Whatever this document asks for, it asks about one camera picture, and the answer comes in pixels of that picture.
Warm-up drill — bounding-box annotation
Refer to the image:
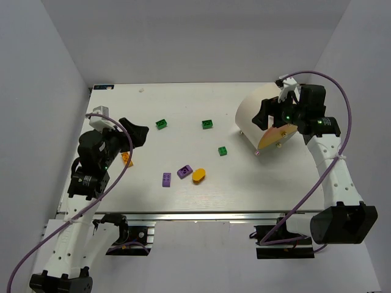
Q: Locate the orange small lego brick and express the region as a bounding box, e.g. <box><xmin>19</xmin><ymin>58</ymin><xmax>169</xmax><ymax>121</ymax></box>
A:
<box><xmin>121</xmin><ymin>152</ymin><xmax>133</xmax><ymax>167</ymax></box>

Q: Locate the green lego brick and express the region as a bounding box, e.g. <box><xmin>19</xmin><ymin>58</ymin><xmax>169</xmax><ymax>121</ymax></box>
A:
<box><xmin>217</xmin><ymin>146</ymin><xmax>228</xmax><ymax>156</ymax></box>
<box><xmin>156</xmin><ymin>119</ymin><xmax>167</xmax><ymax>130</ymax></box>
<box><xmin>202</xmin><ymin>120</ymin><xmax>213</xmax><ymax>129</ymax></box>

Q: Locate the salmon orange top drawer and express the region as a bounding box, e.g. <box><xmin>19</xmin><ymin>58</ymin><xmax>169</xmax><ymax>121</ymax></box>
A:
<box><xmin>258</xmin><ymin>125</ymin><xmax>297</xmax><ymax>150</ymax></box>

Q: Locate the purple sloped lego brick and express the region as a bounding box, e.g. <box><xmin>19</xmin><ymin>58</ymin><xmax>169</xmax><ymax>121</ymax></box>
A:
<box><xmin>177</xmin><ymin>165</ymin><xmax>193</xmax><ymax>179</ymax></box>

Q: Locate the orange oval lego piece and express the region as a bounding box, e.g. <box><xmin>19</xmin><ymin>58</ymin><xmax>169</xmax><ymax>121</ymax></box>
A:
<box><xmin>192</xmin><ymin>168</ymin><xmax>206</xmax><ymax>184</ymax></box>

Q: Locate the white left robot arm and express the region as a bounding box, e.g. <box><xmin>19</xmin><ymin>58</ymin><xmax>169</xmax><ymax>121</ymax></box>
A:
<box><xmin>29</xmin><ymin>114</ymin><xmax>149</xmax><ymax>292</ymax></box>

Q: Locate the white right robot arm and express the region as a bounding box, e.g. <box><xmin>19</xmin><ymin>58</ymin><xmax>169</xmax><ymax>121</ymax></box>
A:
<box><xmin>252</xmin><ymin>84</ymin><xmax>378</xmax><ymax>245</ymax></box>

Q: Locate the cream cylindrical drawer cabinet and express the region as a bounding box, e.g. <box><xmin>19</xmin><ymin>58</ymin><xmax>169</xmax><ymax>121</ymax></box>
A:
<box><xmin>235</xmin><ymin>84</ymin><xmax>299</xmax><ymax>151</ymax></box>

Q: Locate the blue label sticker left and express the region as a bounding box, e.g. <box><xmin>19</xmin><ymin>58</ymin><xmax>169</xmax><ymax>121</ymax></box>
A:
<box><xmin>93</xmin><ymin>84</ymin><xmax>114</xmax><ymax>90</ymax></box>

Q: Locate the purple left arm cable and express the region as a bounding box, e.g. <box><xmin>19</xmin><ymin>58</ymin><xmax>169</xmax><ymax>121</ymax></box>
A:
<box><xmin>5</xmin><ymin>113</ymin><xmax>134</xmax><ymax>292</ymax></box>

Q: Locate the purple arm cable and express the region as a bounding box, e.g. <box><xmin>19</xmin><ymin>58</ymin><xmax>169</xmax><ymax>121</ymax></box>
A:
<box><xmin>260</xmin><ymin>70</ymin><xmax>352</xmax><ymax>247</ymax></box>
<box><xmin>5</xmin><ymin>113</ymin><xmax>134</xmax><ymax>292</ymax></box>

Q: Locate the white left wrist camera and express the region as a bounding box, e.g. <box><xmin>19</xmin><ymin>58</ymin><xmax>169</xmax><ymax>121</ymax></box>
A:
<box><xmin>89</xmin><ymin>106</ymin><xmax>114</xmax><ymax>132</ymax></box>

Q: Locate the aluminium table front rail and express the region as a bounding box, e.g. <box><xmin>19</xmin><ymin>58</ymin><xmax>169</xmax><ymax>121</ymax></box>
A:
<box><xmin>57</xmin><ymin>210</ymin><xmax>324</xmax><ymax>222</ymax></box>

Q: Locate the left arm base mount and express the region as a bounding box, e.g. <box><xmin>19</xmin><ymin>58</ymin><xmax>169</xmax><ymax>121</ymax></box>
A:
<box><xmin>92</xmin><ymin>213</ymin><xmax>153</xmax><ymax>256</ymax></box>

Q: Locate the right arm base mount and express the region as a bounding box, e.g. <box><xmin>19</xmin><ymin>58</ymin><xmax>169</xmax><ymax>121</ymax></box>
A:
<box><xmin>249</xmin><ymin>214</ymin><xmax>315</xmax><ymax>260</ymax></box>

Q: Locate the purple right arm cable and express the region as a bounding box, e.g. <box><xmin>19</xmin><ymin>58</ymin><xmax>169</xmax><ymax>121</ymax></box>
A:
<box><xmin>260</xmin><ymin>70</ymin><xmax>352</xmax><ymax>247</ymax></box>

